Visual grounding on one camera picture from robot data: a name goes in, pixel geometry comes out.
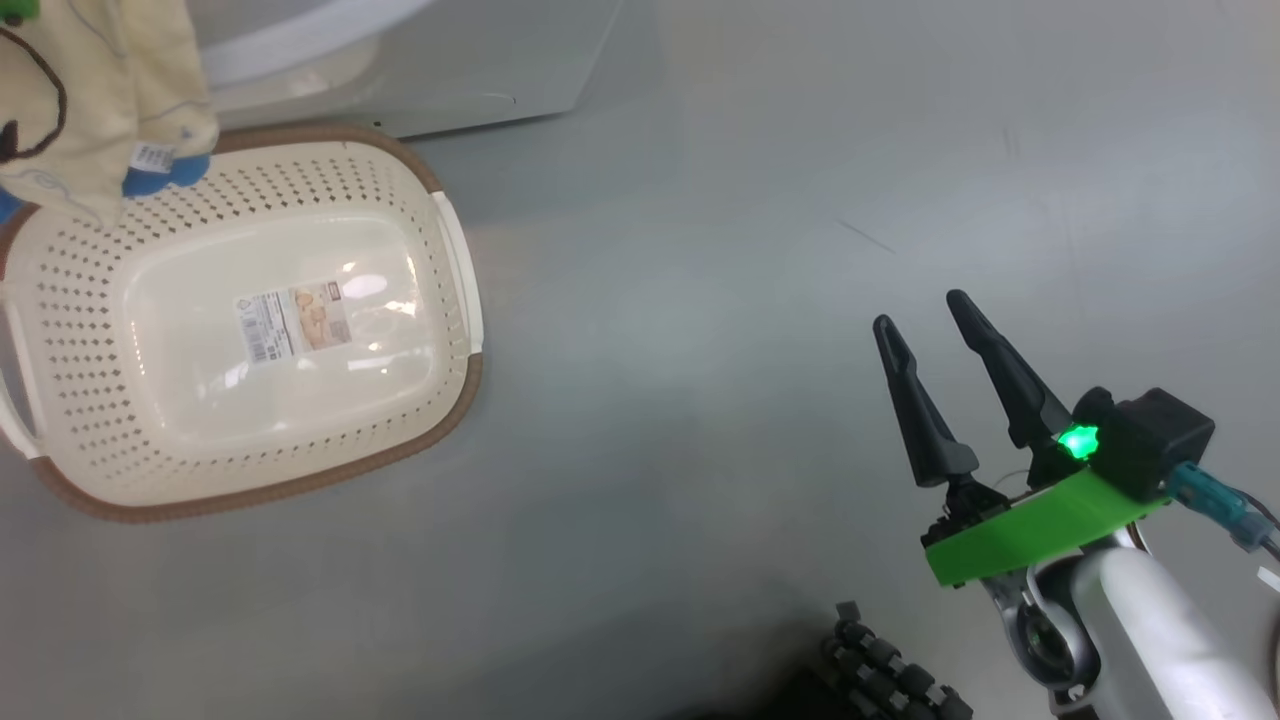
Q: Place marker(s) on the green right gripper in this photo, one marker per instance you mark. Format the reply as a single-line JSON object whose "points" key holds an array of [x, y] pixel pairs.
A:
{"points": [[1040, 530]]}

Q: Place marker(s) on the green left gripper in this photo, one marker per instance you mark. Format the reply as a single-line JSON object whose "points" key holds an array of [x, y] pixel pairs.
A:
{"points": [[15, 8]]}

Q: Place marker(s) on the cream blue-trimmed baby garment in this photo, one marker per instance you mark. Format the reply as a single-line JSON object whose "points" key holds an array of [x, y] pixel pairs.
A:
{"points": [[110, 90]]}

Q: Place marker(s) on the black robot base roller wheel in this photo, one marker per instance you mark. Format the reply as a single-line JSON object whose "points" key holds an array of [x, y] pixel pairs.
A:
{"points": [[880, 660]]}

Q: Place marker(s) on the white front-load washing machine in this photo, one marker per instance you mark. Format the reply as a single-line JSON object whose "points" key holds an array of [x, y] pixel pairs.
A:
{"points": [[480, 60]]}

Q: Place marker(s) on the cream laundry basket brown rim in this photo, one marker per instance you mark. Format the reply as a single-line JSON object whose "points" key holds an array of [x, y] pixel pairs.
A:
{"points": [[250, 420]]}

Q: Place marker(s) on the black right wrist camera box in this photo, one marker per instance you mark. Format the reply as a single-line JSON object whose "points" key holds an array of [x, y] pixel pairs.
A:
{"points": [[1150, 440]]}

